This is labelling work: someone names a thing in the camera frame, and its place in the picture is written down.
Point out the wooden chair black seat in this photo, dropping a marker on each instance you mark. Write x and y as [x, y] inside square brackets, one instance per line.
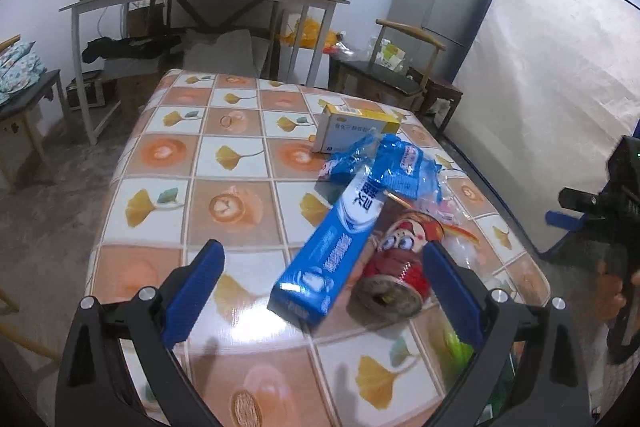
[377, 81]

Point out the blue toothpaste box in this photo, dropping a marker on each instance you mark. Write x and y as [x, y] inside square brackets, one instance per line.
[306, 291]

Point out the yellow plastic bag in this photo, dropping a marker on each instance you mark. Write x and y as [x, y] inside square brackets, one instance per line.
[310, 33]

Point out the silver refrigerator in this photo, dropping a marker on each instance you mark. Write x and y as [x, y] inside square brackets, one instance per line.
[440, 6]

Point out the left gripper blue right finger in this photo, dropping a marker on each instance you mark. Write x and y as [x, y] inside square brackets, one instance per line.
[549, 384]

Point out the left chair with cushion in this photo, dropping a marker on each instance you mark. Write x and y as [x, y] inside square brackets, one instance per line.
[16, 112]

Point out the long grey side table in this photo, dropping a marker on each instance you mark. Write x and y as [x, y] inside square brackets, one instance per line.
[276, 14]

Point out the blue plastic package bag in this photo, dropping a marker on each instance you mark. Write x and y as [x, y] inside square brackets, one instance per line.
[379, 166]

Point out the red drink can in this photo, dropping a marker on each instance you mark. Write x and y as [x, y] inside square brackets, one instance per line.
[392, 284]

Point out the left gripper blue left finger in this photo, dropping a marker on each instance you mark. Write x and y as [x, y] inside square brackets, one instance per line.
[95, 387]

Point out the black clothes on shelf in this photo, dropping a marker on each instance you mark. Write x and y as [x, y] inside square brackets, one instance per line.
[136, 48]

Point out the green plastic bottle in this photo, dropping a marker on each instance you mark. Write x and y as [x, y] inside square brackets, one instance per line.
[469, 401]

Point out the patterned tablecloth dining table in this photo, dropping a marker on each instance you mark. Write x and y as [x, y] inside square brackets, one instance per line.
[215, 156]

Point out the white mattress blue trim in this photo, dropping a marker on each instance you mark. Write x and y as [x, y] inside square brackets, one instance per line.
[549, 88]

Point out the floral cushion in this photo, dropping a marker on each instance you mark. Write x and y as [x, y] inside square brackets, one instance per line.
[21, 68]

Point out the white yellow medicine box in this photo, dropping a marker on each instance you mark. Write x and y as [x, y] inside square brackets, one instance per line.
[340, 126]

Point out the person's right hand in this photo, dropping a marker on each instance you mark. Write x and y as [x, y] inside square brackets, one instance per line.
[609, 299]

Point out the dark wooden stool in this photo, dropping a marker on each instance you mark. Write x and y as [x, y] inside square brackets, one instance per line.
[438, 90]

